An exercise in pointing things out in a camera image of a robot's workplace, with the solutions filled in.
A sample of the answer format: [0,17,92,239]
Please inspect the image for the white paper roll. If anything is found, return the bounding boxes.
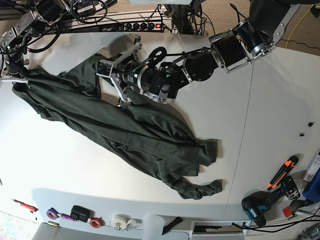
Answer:
[142,214,165,240]

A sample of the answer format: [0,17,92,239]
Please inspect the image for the black action camera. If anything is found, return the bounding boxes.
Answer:
[70,205,91,223]

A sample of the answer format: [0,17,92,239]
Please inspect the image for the blue box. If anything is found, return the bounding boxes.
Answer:
[302,170,320,203]

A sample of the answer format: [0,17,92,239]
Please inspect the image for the red tape roll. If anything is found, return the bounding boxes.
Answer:
[89,217,102,229]

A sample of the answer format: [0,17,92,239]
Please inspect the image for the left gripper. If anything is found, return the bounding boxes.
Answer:
[96,35,142,107]

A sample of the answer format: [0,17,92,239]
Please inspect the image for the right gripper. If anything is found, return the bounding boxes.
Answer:
[0,58,30,86]

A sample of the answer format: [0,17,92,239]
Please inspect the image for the red square tag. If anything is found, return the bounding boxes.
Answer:
[282,206,293,219]

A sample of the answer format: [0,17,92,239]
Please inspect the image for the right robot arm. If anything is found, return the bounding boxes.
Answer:
[0,0,71,84]

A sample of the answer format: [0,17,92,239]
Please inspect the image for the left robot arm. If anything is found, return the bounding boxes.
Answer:
[96,0,301,104]

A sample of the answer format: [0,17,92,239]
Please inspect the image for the black power strip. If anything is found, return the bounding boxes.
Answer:
[66,22,173,33]

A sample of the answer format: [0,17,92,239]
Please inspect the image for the dark green t-shirt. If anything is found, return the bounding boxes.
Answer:
[12,53,223,200]

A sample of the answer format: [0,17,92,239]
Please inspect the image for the purple tape roll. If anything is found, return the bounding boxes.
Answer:
[46,207,59,220]

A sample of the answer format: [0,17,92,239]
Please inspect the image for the orange black utility knife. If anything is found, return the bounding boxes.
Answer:
[266,155,300,191]

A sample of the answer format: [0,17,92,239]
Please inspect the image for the yellow cable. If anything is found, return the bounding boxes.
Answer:
[285,5,313,49]

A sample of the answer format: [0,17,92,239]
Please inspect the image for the clear tape dispenser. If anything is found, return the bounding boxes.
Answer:
[110,214,142,231]

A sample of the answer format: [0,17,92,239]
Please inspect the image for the red black screwdriver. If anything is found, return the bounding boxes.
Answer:
[12,199,38,213]

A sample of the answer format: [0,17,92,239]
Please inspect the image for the teal black cordless drill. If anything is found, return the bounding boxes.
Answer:
[241,176,301,228]

